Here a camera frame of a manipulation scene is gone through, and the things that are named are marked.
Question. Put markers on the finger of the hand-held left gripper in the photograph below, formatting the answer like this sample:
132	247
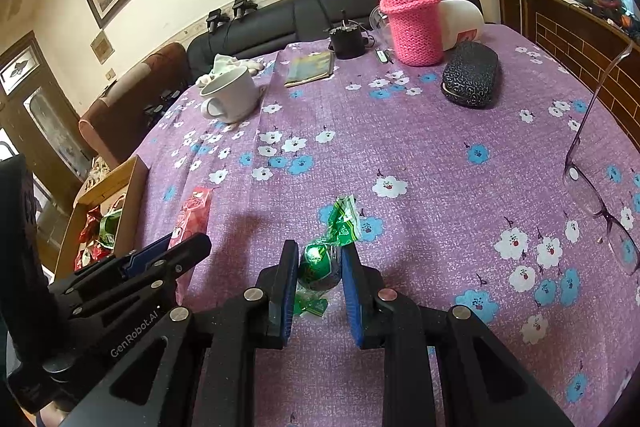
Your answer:
192	249
145	257

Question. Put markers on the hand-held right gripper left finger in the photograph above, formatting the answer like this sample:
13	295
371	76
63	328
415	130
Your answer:
289	292

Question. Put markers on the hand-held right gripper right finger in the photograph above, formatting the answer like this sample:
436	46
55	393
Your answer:
351	302

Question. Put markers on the pink snack packet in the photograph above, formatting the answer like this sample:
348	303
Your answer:
192	217

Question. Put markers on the green twist-wrapped candy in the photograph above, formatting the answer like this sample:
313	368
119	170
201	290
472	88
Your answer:
325	257

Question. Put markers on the pile of mixed snacks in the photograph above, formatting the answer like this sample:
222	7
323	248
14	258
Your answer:
100	227

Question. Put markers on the shallow cardboard box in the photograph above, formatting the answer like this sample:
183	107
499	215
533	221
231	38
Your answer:
132	192

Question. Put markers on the brown armchair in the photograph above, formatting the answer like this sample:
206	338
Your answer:
135	102

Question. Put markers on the white mug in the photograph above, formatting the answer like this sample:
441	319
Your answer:
232	94

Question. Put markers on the purple floral tablecloth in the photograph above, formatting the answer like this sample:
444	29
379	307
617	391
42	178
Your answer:
400	147

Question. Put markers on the wooden glazed door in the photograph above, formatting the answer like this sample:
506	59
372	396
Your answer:
35	107

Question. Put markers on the white crumpled cloth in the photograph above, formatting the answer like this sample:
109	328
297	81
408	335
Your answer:
230	63

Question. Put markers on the green booklet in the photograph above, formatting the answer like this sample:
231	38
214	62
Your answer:
310	69

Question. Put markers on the black clamp device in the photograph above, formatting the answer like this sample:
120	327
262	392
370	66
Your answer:
244	6
216	19

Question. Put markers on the black leather sofa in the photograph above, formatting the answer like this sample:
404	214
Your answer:
300	17

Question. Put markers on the black glasses case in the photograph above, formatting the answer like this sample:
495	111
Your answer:
470	74

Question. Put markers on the small black pot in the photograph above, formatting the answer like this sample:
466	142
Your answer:
347	42

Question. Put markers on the purple-framed eyeglasses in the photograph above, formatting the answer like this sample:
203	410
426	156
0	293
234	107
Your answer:
600	212

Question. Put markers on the clear glass cup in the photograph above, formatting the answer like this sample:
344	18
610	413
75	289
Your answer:
377	24

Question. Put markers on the white rounded container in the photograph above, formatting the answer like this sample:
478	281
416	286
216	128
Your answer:
460	22

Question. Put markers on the pink knit-sleeved thermos bottle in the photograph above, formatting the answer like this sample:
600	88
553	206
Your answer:
410	7

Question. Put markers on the wooden cabinet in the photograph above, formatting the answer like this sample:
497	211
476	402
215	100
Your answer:
575	32

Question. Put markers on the wall socket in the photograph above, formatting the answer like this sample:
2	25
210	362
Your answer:
110	74

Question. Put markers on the small wall plaque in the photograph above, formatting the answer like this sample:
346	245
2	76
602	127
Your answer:
102	46

